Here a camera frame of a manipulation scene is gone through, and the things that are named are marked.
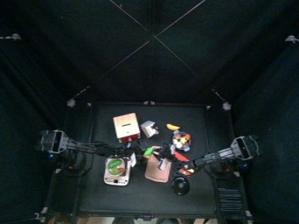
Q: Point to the green toy corn husk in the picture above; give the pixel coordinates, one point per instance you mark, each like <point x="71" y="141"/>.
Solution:
<point x="147" y="151"/>

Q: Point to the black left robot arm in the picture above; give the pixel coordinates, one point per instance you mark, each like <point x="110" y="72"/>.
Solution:
<point x="86" y="146"/>

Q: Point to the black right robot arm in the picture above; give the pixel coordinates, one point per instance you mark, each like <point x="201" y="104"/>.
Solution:
<point x="218" y="156"/>

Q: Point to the red toy pepper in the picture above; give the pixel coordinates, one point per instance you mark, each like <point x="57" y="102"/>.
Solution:
<point x="182" y="156"/>

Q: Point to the green toy vegetable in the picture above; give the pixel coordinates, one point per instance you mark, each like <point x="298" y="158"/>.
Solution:
<point x="114" y="164"/>

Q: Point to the white bowl with vegetables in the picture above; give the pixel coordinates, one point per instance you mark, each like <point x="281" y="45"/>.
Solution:
<point x="117" y="167"/>

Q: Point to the bowl of colourful toys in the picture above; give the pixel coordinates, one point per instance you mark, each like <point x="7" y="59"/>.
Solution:
<point x="182" y="141"/>

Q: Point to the red and yellow toy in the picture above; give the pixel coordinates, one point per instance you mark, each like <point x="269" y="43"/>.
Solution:
<point x="186" y="171"/>

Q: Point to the white kitchen scale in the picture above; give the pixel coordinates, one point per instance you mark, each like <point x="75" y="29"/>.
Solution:
<point x="117" y="175"/>

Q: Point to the small grey cube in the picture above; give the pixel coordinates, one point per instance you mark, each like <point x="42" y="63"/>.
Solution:
<point x="150" y="129"/>

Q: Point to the yellow toy banana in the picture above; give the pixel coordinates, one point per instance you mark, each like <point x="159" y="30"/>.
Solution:
<point x="173" y="127"/>

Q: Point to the black round pan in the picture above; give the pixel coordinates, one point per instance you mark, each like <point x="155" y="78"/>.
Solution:
<point x="181" y="185"/>

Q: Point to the pink box with red base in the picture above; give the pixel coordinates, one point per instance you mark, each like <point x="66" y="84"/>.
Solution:
<point x="126" y="127"/>

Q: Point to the metal frame corner bracket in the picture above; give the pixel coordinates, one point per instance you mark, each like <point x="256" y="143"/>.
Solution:
<point x="292" y="38"/>
<point x="71" y="102"/>
<point x="226" y="106"/>
<point x="15" y="37"/>

